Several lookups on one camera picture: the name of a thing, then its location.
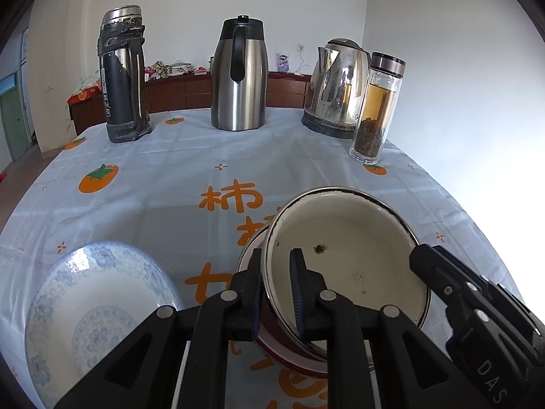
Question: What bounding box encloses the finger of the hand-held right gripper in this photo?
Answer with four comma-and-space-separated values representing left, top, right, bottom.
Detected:
409, 243, 490, 308

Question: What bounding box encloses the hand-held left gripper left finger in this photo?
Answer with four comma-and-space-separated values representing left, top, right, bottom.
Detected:
53, 248, 264, 409

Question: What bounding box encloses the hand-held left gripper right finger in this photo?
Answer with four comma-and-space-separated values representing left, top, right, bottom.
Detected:
289, 248, 482, 409

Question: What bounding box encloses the cream enamel bowl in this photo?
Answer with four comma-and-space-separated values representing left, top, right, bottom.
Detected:
264, 186, 432, 356

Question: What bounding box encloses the blue patterned plate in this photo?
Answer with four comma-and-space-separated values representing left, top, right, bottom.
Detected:
24, 241, 185, 409

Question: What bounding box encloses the persimmon print tablecloth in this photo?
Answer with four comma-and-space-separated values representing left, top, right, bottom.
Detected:
0, 106, 524, 409

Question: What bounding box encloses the glass tea bottle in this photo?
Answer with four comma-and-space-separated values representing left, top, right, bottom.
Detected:
349, 52, 406, 165

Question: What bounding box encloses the stainless steel electric kettle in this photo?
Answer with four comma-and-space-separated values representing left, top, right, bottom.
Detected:
301, 38, 371, 139

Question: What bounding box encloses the stainless steel carafe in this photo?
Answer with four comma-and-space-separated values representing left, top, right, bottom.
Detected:
211, 15, 269, 131

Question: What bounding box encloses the brown wooden cabinet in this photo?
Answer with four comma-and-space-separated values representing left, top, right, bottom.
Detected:
68, 70, 313, 137

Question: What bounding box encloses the floral cloth bundle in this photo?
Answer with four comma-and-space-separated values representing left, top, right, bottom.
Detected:
145, 60, 201, 79

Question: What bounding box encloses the black worn thermos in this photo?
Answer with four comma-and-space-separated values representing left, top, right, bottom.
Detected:
97, 5, 153, 143

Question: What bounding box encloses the orange gift box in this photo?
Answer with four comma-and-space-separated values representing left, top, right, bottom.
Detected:
68, 86, 100, 105

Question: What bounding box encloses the green door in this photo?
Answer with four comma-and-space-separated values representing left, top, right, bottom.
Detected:
0, 72, 32, 163

